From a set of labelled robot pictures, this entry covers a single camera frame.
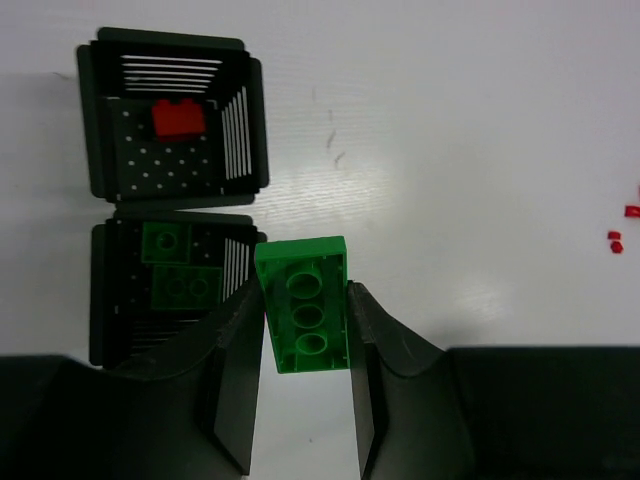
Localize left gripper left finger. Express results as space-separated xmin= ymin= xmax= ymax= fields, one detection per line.
xmin=1 ymin=279 xmax=264 ymax=479

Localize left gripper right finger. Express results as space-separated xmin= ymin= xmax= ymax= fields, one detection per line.
xmin=347 ymin=282 xmax=639 ymax=479

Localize green lego brick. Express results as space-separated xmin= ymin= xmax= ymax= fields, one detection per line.
xmin=255 ymin=236 xmax=350 ymax=374

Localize green flat lego in bin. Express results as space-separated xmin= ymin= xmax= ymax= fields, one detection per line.
xmin=151 ymin=265 xmax=222 ymax=311

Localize black slotted container near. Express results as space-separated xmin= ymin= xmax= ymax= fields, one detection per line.
xmin=89 ymin=211 xmax=267 ymax=369

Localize black slotted container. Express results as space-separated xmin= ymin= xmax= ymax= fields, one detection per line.
xmin=75 ymin=27 xmax=270 ymax=209
xmin=89 ymin=211 xmax=267 ymax=369

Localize green square lego in bin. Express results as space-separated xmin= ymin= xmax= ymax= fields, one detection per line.
xmin=141 ymin=222 xmax=191 ymax=265

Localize small red lego stud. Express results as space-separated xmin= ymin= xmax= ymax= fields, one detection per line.
xmin=607 ymin=230 xmax=624 ymax=254

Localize small red lego piece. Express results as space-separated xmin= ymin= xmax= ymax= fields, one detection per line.
xmin=624 ymin=205 xmax=640 ymax=218

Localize red lego brick in bin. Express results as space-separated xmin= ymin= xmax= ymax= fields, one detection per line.
xmin=151 ymin=98 xmax=206 ymax=142

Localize black slotted container far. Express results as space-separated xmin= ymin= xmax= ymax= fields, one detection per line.
xmin=75 ymin=27 xmax=270 ymax=209

